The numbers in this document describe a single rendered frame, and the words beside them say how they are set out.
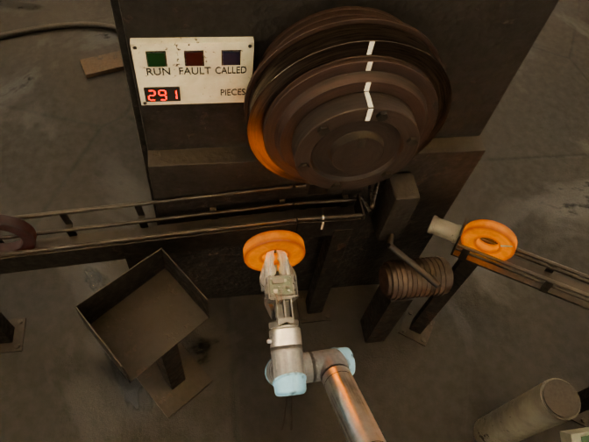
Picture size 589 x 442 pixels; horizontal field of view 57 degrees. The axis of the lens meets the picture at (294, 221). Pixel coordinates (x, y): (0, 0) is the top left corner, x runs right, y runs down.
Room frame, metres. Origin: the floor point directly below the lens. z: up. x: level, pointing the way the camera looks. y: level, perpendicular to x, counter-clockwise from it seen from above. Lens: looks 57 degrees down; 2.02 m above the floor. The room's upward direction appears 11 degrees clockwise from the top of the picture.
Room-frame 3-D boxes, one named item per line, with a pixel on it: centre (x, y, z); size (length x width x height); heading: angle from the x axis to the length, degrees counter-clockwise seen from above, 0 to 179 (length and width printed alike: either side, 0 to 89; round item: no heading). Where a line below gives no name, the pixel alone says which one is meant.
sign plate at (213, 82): (0.90, 0.28, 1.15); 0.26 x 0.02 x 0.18; 107
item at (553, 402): (0.54, -0.86, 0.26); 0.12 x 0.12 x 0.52
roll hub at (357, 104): (0.81, -0.10, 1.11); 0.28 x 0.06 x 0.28; 107
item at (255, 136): (0.90, -0.07, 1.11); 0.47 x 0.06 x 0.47; 107
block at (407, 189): (0.98, -0.29, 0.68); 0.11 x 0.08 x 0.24; 17
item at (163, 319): (0.51, 0.34, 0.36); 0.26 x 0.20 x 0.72; 142
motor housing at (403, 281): (0.87, -0.43, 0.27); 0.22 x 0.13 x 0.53; 107
